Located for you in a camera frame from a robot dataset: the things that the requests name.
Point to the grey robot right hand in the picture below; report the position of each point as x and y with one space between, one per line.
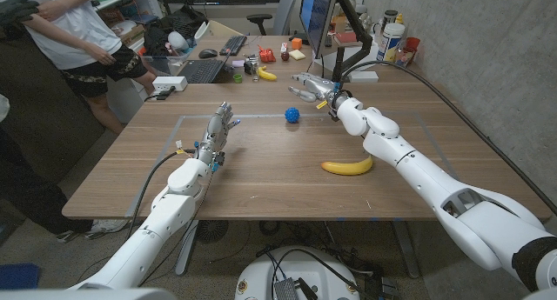
322 89

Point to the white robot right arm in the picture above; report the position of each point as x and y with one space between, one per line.
418 165

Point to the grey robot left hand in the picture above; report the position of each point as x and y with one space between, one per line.
215 130

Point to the person in white t-shirt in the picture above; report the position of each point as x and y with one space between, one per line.
74 30

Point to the clear drinking glass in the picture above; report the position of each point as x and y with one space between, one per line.
255 73

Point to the flat white box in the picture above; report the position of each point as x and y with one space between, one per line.
363 77

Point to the white power strip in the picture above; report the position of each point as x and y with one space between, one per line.
169 82

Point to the red book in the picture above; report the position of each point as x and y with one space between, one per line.
346 37

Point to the orange cube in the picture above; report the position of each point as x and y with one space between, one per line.
297 44

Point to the blue cloth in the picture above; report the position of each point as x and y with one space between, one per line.
17 276

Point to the yellow bottle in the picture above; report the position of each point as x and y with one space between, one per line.
399 19

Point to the small yellow banana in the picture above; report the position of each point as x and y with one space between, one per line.
266 75

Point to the red cup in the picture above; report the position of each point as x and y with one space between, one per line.
412 43

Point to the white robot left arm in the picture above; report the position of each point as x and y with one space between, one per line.
167 208

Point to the person in dark clothes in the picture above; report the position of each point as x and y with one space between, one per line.
35 195

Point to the white shelf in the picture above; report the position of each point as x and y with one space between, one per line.
126 4

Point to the white canister with label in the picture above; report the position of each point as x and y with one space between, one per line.
389 43

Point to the pale yellow sponge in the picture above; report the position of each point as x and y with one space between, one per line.
297 55

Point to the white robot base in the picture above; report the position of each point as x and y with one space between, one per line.
261 274

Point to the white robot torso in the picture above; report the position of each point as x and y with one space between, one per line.
87 295

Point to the grey table leg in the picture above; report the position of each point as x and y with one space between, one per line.
407 248
187 248

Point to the computer monitor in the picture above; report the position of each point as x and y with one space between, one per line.
317 13

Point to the blue spiky stress ball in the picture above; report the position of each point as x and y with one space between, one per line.
292 115

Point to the black laptop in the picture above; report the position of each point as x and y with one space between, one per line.
202 71

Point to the large yellow banana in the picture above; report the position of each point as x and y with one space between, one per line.
346 168

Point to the dark computer mouse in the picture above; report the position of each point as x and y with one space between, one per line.
208 54

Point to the black keyboard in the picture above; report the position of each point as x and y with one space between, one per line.
233 44

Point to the small green cup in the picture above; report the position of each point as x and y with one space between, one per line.
237 78

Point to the black backpack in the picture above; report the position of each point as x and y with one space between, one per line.
183 21

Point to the clear plastic cup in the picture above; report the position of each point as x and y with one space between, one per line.
402 58

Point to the grey office chair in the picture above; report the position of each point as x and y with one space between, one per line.
283 13

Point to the red orange toy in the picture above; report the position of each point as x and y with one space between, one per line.
267 55

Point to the jar with dark lid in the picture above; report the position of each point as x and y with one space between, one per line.
390 16

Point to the dark red ball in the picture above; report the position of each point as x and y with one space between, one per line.
285 56

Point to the black round fan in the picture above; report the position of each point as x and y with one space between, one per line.
212 231

